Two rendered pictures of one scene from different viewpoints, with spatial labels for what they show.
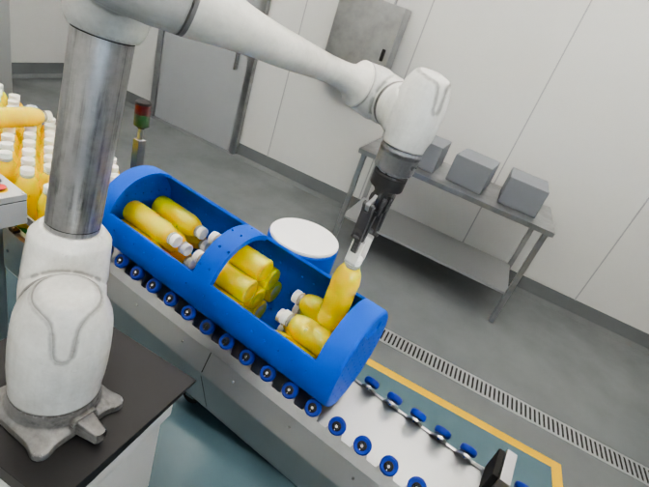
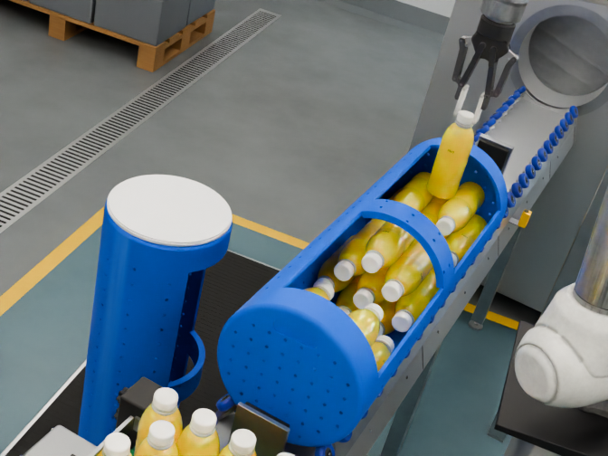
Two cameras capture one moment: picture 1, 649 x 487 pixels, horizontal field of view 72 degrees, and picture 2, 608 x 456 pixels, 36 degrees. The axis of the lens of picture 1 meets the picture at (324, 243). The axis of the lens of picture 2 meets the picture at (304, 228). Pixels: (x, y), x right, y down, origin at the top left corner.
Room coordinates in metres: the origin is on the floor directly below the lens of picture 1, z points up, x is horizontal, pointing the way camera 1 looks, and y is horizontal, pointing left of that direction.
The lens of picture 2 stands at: (1.33, 1.82, 2.15)
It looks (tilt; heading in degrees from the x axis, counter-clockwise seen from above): 32 degrees down; 267
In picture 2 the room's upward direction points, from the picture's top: 14 degrees clockwise
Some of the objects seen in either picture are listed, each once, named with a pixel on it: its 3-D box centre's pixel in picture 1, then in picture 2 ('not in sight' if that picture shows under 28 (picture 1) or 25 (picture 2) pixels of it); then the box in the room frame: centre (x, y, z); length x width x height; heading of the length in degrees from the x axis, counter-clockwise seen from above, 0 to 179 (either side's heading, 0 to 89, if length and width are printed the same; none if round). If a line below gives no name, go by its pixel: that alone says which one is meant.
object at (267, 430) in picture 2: not in sight; (259, 440); (1.25, 0.67, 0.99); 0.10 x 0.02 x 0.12; 157
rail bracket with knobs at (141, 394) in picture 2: not in sight; (146, 416); (1.45, 0.64, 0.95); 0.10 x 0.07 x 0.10; 157
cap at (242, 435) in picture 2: not in sight; (242, 442); (1.28, 0.79, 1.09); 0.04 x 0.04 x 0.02
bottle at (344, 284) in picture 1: (340, 293); (451, 156); (0.93, -0.08, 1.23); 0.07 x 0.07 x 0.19
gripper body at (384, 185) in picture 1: (383, 189); (492, 38); (0.93, -0.08, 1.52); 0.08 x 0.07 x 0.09; 157
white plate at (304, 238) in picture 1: (304, 237); (170, 208); (1.53, 0.08, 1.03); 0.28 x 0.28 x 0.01
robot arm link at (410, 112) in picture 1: (414, 107); not in sight; (0.94, -0.08, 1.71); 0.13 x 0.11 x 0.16; 34
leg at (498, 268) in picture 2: not in sight; (500, 263); (0.39, -1.17, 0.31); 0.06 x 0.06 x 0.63; 67
